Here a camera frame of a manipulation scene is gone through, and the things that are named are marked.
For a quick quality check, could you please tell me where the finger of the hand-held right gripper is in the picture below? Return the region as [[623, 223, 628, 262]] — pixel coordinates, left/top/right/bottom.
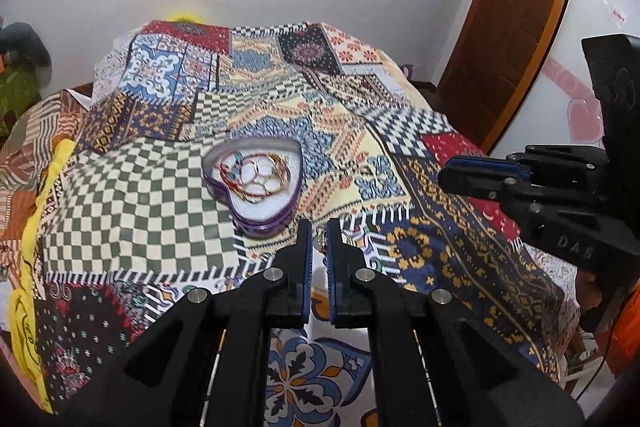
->
[[437, 164, 606, 229], [446, 146, 612, 180]]

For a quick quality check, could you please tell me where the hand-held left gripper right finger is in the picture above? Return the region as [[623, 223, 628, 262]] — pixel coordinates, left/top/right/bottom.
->
[[326, 218, 586, 427]]

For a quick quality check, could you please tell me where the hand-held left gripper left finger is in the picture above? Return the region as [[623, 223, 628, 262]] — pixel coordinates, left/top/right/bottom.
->
[[120, 218, 315, 427]]

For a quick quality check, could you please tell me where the purple heart-shaped tin box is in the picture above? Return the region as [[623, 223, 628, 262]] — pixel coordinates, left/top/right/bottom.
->
[[202, 138, 303, 239]]

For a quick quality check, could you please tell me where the heap of bracelets and rings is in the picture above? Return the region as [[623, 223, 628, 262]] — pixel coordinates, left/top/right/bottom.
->
[[215, 149, 293, 204]]

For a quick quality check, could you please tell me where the brown wooden door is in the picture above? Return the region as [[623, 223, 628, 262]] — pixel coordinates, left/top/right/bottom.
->
[[435, 0, 571, 148]]

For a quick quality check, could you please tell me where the colourful patchwork blanket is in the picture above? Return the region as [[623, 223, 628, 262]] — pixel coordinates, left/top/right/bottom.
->
[[37, 21, 581, 427]]

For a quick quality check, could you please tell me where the orange garment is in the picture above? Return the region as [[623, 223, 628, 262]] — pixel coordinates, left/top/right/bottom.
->
[[610, 282, 640, 378]]

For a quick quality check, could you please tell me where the yellow plush item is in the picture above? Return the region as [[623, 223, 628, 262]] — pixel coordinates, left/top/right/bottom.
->
[[165, 9, 207, 25]]

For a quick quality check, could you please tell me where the yellow blanket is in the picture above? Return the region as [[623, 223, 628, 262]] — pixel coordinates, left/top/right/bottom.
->
[[9, 139, 77, 414]]

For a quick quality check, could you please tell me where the orange striped bed sheet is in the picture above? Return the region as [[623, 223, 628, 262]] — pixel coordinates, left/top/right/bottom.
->
[[0, 89, 96, 283]]

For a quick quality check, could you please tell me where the green patterned cloth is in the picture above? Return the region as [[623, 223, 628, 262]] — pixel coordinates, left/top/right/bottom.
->
[[0, 67, 42, 128]]

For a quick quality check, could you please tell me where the dark green cushion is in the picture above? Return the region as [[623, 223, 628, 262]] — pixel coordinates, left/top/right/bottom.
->
[[0, 22, 54, 88]]

